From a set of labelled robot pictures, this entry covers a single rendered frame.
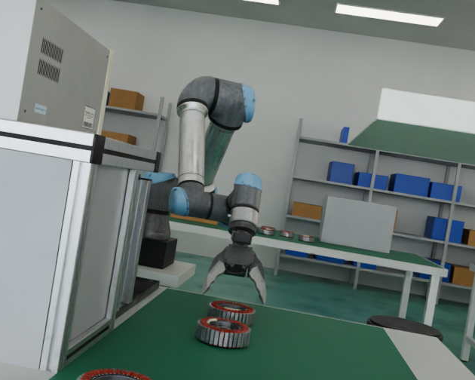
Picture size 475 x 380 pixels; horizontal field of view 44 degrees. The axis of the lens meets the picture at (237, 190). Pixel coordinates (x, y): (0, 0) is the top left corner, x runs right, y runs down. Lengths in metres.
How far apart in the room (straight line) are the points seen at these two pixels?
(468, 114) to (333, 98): 7.46
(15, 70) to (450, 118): 0.66
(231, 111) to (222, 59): 6.44
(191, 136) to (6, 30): 0.80
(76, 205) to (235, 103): 0.98
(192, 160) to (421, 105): 1.06
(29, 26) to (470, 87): 7.71
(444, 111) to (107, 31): 8.14
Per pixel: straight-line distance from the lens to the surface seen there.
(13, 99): 1.00
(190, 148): 1.67
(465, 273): 7.83
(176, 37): 8.43
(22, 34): 1.01
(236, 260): 1.46
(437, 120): 0.67
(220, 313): 1.38
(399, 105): 0.66
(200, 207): 1.59
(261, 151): 8.03
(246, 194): 1.54
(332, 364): 1.24
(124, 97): 7.88
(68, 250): 0.94
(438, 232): 7.68
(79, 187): 0.93
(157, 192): 2.03
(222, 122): 1.85
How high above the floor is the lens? 1.08
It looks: 1 degrees down
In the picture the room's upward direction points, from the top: 9 degrees clockwise
